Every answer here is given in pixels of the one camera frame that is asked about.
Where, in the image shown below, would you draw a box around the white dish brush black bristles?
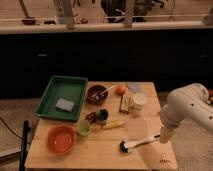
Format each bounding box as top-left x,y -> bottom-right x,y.
119,135 -> 160,153

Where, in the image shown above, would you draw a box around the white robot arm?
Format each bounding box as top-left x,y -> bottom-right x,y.
159,83 -> 213,143

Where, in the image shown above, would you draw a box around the dark brown bowl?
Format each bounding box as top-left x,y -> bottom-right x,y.
86,85 -> 108,106

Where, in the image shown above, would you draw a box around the red orange bowl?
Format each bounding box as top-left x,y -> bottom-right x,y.
46,125 -> 77,156

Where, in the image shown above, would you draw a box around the dark red background bowl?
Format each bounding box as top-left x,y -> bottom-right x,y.
22,18 -> 36,25

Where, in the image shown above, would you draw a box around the white cup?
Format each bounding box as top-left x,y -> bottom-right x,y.
132,93 -> 147,110

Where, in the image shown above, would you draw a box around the yellow banana toy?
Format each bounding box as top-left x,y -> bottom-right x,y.
102,121 -> 125,130

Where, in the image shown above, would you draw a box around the brown wooden block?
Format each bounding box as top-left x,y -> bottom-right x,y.
119,96 -> 130,114

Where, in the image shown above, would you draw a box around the grey blue cloth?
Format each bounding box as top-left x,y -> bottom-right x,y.
126,82 -> 143,93

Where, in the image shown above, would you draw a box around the orange fruit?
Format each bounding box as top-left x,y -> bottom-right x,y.
115,85 -> 127,96

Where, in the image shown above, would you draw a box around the white spoon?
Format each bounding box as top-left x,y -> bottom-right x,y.
95,84 -> 116,99

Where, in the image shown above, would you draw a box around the dark grapes toy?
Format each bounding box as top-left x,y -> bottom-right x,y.
85,112 -> 96,124

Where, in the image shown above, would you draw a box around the small green cup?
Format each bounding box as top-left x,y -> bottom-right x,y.
76,120 -> 91,136

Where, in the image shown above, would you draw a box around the grey blue sponge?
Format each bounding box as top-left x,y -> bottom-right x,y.
55,98 -> 75,112

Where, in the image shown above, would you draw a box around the green plastic tray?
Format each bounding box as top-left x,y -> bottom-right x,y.
35,76 -> 88,122

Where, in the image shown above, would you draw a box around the black stand pole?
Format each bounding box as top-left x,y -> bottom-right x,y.
19,120 -> 30,171

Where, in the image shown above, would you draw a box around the black cable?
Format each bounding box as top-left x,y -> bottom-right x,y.
0,117 -> 32,146

